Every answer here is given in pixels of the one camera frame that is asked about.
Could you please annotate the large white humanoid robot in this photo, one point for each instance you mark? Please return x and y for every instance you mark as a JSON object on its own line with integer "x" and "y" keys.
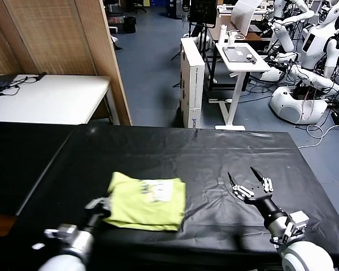
{"x": 313, "y": 48}

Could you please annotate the matte black table cover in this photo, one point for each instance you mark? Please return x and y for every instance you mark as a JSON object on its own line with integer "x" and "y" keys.
{"x": 17, "y": 163}

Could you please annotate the grey closed laptop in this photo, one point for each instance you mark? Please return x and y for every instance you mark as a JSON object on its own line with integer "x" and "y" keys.
{"x": 238, "y": 54}

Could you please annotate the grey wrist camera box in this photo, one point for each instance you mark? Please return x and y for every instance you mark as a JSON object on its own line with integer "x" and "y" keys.
{"x": 299, "y": 221}
{"x": 63, "y": 232}

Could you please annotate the black waste bin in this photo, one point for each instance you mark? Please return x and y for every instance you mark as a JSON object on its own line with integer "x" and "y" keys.
{"x": 130, "y": 25}

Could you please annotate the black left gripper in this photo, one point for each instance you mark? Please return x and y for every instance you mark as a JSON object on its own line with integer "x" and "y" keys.
{"x": 94, "y": 218}

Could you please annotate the glossy black table cover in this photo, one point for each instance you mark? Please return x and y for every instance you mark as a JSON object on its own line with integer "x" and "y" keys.
{"x": 158, "y": 152}

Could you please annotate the small black device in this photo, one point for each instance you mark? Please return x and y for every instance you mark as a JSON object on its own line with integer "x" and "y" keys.
{"x": 252, "y": 59}

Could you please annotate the lime green t-shirt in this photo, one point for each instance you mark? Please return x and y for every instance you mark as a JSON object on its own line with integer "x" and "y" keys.
{"x": 141, "y": 209}

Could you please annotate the white water bottle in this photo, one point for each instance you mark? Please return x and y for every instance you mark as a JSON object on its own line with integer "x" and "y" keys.
{"x": 222, "y": 35}

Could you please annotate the white standing desk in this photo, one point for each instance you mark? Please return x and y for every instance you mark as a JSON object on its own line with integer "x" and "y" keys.
{"x": 243, "y": 66}

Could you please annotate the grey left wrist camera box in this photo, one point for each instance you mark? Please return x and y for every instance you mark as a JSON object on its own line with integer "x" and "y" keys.
{"x": 63, "y": 232}

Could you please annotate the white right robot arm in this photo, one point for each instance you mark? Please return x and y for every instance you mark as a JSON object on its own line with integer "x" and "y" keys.
{"x": 305, "y": 254}

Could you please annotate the dark flat laptop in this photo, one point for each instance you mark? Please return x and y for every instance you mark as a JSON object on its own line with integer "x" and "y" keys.
{"x": 0, "y": 83}

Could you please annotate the white rectangular table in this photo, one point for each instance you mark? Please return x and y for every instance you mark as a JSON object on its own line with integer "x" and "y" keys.
{"x": 53, "y": 98}

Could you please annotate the tall white cardboard box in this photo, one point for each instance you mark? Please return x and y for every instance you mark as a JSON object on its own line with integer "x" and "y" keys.
{"x": 192, "y": 82}

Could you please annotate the small white humanoid robot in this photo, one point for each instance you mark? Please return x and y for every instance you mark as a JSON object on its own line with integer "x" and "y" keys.
{"x": 284, "y": 36}

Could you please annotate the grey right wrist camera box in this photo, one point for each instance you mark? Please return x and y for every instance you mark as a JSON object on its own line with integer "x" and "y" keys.
{"x": 299, "y": 221}

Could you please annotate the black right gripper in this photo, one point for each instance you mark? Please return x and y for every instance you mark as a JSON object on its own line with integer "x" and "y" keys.
{"x": 268, "y": 209}

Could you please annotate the white curved sheet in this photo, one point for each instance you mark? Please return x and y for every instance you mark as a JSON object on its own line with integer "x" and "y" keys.
{"x": 243, "y": 17}

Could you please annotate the wooden bamboo partition screen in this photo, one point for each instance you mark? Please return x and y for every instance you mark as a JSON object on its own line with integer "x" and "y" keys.
{"x": 53, "y": 36}

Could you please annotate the white cup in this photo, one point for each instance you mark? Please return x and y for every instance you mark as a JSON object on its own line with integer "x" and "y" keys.
{"x": 231, "y": 39}

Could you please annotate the black power strip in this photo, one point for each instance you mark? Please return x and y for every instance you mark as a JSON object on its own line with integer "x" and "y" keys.
{"x": 336, "y": 117}

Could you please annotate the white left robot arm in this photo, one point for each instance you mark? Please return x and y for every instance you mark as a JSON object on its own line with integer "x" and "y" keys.
{"x": 65, "y": 259}

